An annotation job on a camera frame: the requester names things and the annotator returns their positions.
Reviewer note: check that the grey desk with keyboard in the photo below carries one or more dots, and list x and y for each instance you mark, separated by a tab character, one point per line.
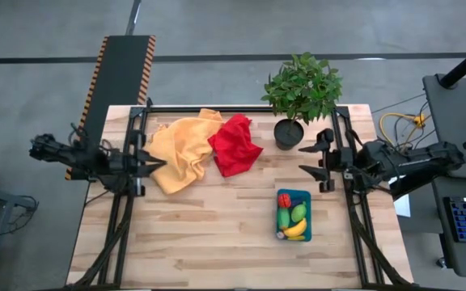
459	258

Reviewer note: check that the pink white toy piece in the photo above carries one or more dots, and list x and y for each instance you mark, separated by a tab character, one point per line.
280	235

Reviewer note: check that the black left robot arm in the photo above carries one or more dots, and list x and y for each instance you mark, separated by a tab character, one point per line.
75	155

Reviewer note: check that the green toy mango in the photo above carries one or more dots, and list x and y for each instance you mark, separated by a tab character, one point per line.
299	212

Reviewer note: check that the red toy tomato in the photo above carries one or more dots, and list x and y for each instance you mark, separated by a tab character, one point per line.
284	200

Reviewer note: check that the yellow orange cloth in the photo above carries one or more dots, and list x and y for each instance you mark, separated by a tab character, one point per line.
184	149

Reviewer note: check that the black pole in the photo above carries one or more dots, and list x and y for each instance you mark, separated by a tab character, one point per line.
465	62

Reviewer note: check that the red cloth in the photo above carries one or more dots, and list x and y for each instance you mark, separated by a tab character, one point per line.
235	147

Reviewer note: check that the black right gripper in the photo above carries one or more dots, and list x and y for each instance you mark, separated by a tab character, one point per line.
340	161

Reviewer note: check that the teal plastic tupperware container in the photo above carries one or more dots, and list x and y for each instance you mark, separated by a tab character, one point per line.
305	195

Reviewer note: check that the green toy cucumber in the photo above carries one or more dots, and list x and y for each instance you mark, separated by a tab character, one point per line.
283	218

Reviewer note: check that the yellow toy banana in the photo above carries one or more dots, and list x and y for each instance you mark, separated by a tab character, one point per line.
295	230

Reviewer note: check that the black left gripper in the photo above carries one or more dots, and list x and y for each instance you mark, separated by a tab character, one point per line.
124	165

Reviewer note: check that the green potted plant black pot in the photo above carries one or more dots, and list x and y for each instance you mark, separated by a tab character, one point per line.
302	89

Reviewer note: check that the white paper sheet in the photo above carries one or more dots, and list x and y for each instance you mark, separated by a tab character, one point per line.
403	207

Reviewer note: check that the grey desk with pole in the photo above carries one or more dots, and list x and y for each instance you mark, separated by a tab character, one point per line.
451	113

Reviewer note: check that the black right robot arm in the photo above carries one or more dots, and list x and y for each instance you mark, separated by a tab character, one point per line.
411	161

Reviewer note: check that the black ramp hazard stripe edges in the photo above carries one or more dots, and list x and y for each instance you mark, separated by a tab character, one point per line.
115	89

